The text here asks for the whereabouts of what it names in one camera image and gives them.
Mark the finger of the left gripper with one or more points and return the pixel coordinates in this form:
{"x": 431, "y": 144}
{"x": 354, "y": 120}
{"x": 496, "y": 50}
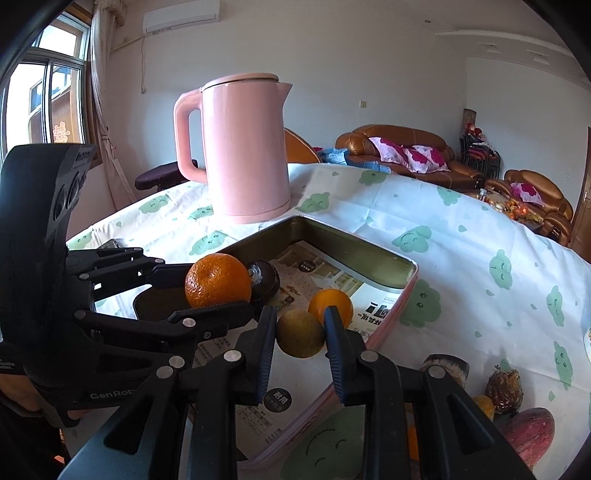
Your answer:
{"x": 97, "y": 274}
{"x": 182, "y": 329}

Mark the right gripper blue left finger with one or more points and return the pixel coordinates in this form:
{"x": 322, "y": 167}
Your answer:
{"x": 238, "y": 377}

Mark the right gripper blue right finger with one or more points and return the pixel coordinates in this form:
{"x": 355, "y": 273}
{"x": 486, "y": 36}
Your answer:
{"x": 364, "y": 377}

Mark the large wrinkled orange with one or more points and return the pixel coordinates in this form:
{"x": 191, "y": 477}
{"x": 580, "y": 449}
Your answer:
{"x": 217, "y": 279}

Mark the small yellow-green fruit front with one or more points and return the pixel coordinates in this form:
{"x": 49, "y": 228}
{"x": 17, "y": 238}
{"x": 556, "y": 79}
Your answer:
{"x": 299, "y": 334}

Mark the striped cylinder jar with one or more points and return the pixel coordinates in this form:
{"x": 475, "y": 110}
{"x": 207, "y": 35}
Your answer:
{"x": 457, "y": 368}

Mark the dark brown round fruit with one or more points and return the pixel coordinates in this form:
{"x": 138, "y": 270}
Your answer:
{"x": 264, "y": 280}

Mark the smooth orange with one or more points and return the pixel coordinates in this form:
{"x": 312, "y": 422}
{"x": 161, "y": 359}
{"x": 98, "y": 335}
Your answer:
{"x": 331, "y": 306}

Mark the small yellow fruit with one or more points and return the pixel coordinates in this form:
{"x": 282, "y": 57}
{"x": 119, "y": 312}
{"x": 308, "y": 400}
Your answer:
{"x": 486, "y": 404}

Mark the dark dried spiky fruit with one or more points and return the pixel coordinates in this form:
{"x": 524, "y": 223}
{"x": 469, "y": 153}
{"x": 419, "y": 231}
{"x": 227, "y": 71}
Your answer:
{"x": 505, "y": 390}

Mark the purple round passion fruit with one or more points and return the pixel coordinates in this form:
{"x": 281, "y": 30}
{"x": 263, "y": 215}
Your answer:
{"x": 530, "y": 433}

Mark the person left hand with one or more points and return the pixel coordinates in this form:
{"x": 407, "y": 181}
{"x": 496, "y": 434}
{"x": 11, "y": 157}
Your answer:
{"x": 20, "y": 391}

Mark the dark purple stool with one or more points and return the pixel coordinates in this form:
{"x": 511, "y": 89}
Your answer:
{"x": 161, "y": 177}

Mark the pink metal tin box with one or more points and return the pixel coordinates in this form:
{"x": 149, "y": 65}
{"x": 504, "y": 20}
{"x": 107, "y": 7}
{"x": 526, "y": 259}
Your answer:
{"x": 298, "y": 267}

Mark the white tablecloth green clouds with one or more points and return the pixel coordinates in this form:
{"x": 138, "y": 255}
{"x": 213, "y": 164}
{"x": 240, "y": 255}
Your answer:
{"x": 428, "y": 270}

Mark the pink electric kettle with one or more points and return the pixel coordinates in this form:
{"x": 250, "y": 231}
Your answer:
{"x": 229, "y": 135}

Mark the orange leather chair back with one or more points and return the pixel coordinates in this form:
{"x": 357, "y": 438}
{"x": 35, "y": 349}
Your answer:
{"x": 298, "y": 150}

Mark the wooden coffee table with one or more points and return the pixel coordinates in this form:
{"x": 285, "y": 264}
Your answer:
{"x": 510, "y": 207}

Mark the blue clothing pile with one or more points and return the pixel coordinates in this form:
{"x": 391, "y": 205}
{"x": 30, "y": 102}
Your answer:
{"x": 342, "y": 157}

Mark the pink floral cushion right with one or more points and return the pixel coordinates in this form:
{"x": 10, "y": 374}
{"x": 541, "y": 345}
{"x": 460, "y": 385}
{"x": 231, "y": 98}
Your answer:
{"x": 426, "y": 160}

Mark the pink floral cushion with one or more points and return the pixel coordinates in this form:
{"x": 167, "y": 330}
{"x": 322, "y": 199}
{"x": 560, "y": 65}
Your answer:
{"x": 426, "y": 160}
{"x": 391, "y": 152}

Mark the pink floral cushion left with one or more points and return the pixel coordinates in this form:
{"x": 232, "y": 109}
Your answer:
{"x": 391, "y": 152}

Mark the brown leather long sofa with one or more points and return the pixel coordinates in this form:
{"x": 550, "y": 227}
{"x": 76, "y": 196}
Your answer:
{"x": 460, "y": 177}

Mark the pink cushion on armchair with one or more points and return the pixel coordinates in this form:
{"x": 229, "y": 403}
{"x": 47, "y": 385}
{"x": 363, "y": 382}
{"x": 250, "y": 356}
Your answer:
{"x": 526, "y": 192}

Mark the brown leather armchair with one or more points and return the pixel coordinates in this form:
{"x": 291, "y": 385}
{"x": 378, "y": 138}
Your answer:
{"x": 557, "y": 212}

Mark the stacked dark chairs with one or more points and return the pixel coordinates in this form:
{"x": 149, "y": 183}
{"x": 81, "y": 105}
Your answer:
{"x": 478, "y": 154}

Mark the brown wooden door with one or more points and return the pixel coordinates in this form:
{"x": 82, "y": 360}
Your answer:
{"x": 580, "y": 235}

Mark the white air conditioner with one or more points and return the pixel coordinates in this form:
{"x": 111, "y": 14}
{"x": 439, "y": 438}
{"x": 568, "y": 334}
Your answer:
{"x": 181, "y": 16}

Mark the window with frame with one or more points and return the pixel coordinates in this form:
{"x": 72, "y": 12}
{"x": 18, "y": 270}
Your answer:
{"x": 45, "y": 97}

